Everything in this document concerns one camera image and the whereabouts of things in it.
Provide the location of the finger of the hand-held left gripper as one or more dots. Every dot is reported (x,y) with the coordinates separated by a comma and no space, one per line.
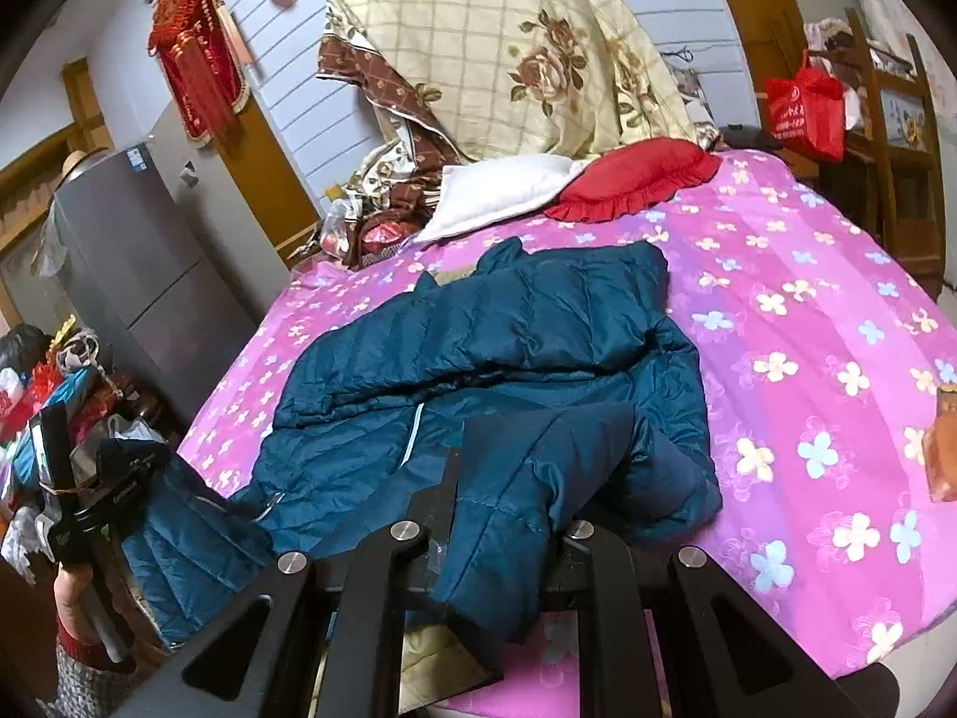
(127,475)

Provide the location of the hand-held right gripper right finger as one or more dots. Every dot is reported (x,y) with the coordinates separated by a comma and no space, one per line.
(591,561)

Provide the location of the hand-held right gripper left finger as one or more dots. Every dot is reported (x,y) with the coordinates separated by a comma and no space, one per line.
(426,508)

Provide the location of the teal puffer jacket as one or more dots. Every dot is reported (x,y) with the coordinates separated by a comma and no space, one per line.
(486,359)

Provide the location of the person's left forearm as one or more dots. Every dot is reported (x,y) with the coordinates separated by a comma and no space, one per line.
(82,677)

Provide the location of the pile of colourful clothes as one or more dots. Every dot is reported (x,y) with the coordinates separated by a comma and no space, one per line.
(45,389)

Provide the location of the person's left hand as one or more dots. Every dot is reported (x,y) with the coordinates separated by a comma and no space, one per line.
(75,598)

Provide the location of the grey refrigerator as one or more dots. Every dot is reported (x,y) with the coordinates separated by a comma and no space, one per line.
(142,254)

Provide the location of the pink floral bed sheet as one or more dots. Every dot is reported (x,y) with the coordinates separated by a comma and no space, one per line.
(785,359)

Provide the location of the clear plastic bag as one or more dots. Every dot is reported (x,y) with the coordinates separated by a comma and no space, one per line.
(338,223)

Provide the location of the tan hat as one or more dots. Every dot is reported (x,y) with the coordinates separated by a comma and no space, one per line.
(75,163)

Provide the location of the white pillow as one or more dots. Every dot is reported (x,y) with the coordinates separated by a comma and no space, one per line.
(493,191)

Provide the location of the orange brown box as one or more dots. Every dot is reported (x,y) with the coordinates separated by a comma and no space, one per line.
(943,449)

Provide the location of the red ruffled pillow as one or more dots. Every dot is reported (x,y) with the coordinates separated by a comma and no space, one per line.
(635,179)

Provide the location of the brown patterned blanket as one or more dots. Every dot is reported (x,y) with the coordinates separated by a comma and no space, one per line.
(389,105)

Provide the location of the red tasselled hanging decoration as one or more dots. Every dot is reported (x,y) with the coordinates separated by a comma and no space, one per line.
(198,60)

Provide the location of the black bag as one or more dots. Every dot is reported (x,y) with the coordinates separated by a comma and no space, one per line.
(736,136)

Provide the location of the beige floral quilt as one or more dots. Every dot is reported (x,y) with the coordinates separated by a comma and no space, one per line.
(508,37)

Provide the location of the red shopping bag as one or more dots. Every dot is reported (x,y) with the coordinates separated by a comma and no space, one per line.
(807,112)

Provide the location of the wooden chair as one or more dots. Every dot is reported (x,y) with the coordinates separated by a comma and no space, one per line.
(897,164)

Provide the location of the wall switch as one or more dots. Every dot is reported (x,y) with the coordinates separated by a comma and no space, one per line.
(188,174)

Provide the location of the yellow wooden door frame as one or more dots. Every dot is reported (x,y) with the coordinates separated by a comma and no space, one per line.
(755,15)
(265,164)

